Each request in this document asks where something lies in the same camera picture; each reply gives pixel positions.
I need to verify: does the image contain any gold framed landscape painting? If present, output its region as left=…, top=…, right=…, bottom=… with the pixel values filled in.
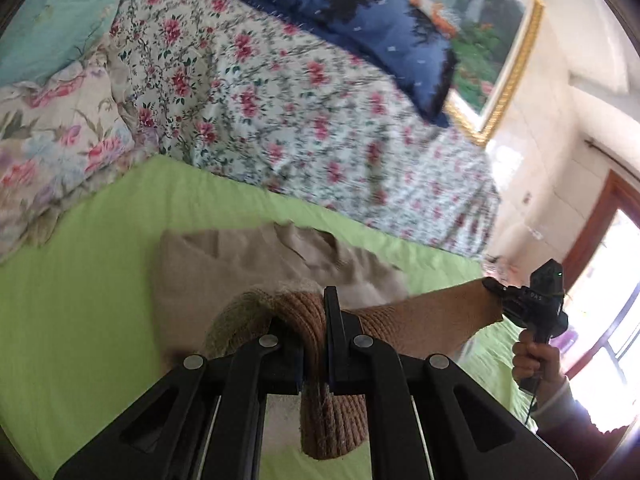
left=410, top=0, right=544, bottom=146

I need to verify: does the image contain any dark blue pillow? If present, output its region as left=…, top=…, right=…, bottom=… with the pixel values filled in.
left=241, top=0, right=457, bottom=127

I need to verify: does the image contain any pastel flower print pillow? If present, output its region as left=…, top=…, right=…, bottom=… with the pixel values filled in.
left=1, top=49, right=158, bottom=259

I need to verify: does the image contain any teal floral bedding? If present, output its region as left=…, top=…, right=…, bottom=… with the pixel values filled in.
left=1, top=0, right=120, bottom=86

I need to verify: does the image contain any rose floral quilt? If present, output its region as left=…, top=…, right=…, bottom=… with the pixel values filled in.
left=111, top=0, right=500, bottom=258

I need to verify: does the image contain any lime green bed sheet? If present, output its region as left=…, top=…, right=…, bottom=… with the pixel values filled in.
left=0, top=154, right=539, bottom=480

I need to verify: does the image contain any person's right hand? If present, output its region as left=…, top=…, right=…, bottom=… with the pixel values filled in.
left=512, top=336, right=565, bottom=386

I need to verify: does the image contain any beige knit sweater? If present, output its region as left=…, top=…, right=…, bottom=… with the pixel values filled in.
left=150, top=221, right=506, bottom=461

